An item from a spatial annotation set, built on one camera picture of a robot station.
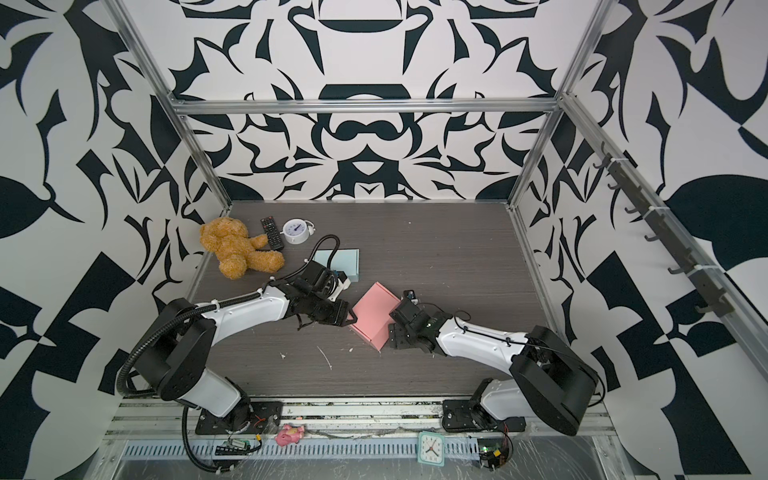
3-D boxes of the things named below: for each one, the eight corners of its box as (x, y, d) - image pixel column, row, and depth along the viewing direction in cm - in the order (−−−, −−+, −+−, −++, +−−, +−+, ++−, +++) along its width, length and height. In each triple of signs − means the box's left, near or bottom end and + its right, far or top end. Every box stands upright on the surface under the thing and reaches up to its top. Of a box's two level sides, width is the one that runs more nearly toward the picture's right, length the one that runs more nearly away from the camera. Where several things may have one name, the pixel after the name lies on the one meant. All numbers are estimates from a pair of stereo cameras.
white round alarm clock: (280, 238, 111) (277, 231, 108) (297, 220, 117) (294, 213, 114) (300, 248, 108) (298, 241, 105) (317, 229, 114) (315, 222, 111)
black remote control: (272, 253, 107) (270, 249, 105) (261, 223, 116) (260, 219, 114) (285, 248, 108) (284, 244, 107) (274, 218, 117) (273, 214, 116)
